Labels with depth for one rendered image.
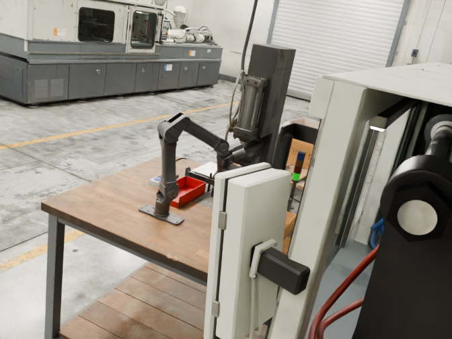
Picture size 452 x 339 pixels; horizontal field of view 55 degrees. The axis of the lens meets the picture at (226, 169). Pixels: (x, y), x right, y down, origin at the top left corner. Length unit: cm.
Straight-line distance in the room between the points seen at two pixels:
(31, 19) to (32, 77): 78
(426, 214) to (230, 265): 38
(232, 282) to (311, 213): 22
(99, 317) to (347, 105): 190
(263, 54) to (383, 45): 914
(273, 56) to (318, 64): 944
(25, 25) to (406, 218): 631
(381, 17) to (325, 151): 1040
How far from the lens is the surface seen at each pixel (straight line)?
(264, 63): 204
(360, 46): 1119
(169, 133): 171
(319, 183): 81
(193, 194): 207
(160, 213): 186
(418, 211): 75
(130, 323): 238
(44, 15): 688
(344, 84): 77
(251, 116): 200
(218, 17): 1269
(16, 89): 702
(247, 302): 96
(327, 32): 1141
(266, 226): 91
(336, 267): 165
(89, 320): 239
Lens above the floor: 175
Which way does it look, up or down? 19 degrees down
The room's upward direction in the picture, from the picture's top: 10 degrees clockwise
